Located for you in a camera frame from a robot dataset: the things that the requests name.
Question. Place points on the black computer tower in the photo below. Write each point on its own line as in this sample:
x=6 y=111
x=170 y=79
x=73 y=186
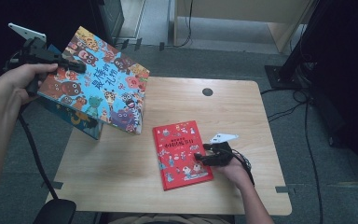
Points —
x=112 y=18

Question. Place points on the black tape piece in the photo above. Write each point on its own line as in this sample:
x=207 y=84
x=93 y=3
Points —
x=125 y=44
x=138 y=44
x=162 y=46

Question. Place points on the person's left hand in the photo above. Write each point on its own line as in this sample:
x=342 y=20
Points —
x=21 y=79

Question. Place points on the light wooden cabinet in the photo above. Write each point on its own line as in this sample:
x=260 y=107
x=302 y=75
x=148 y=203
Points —
x=230 y=9

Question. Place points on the dark curtain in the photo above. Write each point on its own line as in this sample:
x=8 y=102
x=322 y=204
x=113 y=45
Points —
x=68 y=11
x=348 y=77

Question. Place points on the red picture book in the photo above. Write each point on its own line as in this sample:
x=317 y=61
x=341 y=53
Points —
x=180 y=155

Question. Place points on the grey tape piece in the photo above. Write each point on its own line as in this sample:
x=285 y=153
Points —
x=58 y=185
x=282 y=189

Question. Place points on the dark blue monster picture book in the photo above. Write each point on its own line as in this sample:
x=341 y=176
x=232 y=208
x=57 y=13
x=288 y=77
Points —
x=74 y=121

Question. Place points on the person's right hand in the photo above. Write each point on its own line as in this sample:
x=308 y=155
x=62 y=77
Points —
x=237 y=172

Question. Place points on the light blue animals picture book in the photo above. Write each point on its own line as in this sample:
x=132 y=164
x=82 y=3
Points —
x=105 y=84

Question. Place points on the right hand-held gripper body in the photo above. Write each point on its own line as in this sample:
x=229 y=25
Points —
x=222 y=154

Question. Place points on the person's beige trousers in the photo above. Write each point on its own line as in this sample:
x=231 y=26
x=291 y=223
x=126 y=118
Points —
x=167 y=219

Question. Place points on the black chair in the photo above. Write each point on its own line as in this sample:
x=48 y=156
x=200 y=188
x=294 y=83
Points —
x=56 y=211

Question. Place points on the black round table grommet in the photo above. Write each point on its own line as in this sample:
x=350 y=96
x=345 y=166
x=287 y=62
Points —
x=207 y=92

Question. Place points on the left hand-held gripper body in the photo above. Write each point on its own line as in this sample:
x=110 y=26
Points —
x=34 y=54

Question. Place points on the black stand base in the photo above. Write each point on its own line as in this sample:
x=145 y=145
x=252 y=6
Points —
x=276 y=76

